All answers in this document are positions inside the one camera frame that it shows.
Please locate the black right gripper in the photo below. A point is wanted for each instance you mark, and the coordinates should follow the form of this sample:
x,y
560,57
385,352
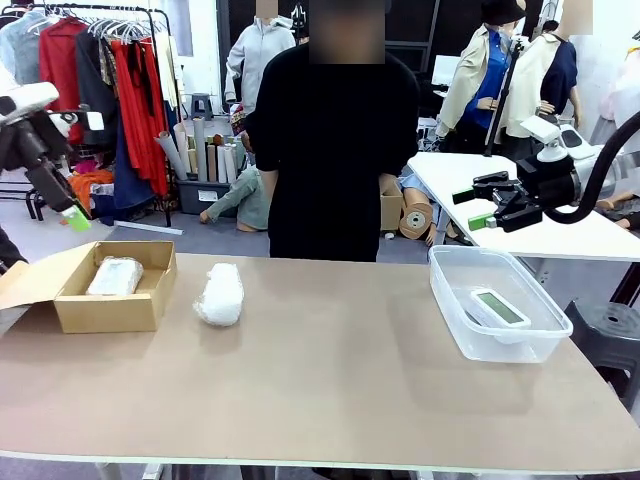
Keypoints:
x,y
550,180

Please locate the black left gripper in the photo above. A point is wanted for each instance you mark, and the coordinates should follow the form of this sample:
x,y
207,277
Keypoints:
x,y
25,142

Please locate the clock showing QR code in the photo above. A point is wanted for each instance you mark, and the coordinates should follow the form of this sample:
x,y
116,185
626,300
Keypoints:
x,y
115,277

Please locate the unwrapped white digital clock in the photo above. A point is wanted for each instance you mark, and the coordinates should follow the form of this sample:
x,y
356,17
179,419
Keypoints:
x,y
500,310

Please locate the person's right forearm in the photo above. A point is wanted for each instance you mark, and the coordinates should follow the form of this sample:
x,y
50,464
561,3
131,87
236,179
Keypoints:
x,y
267,185

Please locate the person's left forearm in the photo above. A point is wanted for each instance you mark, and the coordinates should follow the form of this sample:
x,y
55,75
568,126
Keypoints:
x,y
388,182

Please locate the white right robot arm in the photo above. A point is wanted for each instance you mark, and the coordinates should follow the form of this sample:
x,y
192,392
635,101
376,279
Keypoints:
x,y
590,150

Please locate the orange cloth pile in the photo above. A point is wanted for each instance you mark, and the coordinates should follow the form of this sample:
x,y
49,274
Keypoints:
x,y
90,182

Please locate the white background table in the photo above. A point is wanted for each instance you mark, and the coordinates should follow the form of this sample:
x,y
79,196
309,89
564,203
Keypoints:
x,y
550,235

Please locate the brown cardboard spool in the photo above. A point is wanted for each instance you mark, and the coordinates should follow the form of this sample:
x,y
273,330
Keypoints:
x,y
417,220

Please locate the clear plastic container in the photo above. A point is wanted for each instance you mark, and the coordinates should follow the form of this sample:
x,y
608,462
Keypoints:
x,y
450,280

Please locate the black tripod pole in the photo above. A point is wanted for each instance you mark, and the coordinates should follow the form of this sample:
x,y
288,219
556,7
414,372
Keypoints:
x,y
500,100

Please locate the white strip on floor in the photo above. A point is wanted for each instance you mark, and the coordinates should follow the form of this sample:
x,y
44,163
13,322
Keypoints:
x,y
150,228

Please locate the black hanging garment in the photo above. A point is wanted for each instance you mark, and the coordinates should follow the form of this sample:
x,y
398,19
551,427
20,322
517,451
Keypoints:
x,y
95,85

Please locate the red pleated hanging dress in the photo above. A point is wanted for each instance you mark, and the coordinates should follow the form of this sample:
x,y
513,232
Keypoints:
x,y
140,110

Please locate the small background cardboard box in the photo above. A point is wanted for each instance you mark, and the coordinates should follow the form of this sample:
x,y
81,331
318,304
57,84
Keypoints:
x,y
391,210

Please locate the mannequin in blue shirt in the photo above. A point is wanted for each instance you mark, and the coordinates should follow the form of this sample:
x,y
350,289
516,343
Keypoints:
x,y
480,85

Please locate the slanted grey paper roll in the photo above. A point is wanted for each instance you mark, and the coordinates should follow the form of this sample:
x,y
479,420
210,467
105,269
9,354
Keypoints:
x,y
172,155

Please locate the red hanging coat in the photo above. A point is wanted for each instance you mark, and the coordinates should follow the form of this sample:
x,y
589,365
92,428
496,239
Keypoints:
x,y
60,65

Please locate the mannequin in navy top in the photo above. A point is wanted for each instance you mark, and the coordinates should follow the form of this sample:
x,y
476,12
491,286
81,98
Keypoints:
x,y
550,75

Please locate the beige paper roll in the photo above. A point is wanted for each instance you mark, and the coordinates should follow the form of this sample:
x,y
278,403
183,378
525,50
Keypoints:
x,y
182,147

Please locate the open brown cardboard box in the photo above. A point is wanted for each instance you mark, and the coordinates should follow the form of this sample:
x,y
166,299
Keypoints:
x,y
107,315

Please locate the grey hanging coat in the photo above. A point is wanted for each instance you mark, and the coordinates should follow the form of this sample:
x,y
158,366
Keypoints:
x,y
25,55

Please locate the white monitor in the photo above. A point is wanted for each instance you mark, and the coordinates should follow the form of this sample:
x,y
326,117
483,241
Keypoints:
x,y
445,70

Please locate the dark grey storage bin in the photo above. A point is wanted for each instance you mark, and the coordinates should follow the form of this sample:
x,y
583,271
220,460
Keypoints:
x,y
200,197

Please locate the tall grey paper roll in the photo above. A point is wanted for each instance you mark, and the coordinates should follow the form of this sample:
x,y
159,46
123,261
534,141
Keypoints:
x,y
200,150

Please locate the brown paper roll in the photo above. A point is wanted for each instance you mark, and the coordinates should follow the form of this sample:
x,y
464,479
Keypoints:
x,y
211,162

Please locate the black plastic stool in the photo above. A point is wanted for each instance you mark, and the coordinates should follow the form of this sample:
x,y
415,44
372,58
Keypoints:
x,y
607,330

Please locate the cream hanging garment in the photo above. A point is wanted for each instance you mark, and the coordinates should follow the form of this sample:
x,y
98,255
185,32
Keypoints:
x,y
167,70

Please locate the small grey stool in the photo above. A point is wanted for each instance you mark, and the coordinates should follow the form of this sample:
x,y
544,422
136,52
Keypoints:
x,y
201,106

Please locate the person torso in black shirt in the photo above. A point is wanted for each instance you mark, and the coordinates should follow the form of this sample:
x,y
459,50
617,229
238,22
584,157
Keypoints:
x,y
340,150

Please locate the white paper roll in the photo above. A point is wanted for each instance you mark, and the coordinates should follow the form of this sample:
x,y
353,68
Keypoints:
x,y
230,162

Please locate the seated mannequin in green shirt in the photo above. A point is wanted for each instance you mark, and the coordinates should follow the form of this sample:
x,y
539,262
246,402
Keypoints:
x,y
245,200

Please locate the mannequin in grey hoodie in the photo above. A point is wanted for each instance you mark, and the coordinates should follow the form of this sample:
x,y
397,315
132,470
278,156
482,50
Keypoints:
x,y
260,65

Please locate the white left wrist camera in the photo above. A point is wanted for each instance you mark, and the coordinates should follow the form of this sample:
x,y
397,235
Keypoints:
x,y
82,120

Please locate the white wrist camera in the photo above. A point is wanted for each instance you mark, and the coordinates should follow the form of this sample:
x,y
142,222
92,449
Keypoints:
x,y
82,120
542,131

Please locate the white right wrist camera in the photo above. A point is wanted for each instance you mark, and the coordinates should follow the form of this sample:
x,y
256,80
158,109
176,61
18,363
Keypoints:
x,y
542,131

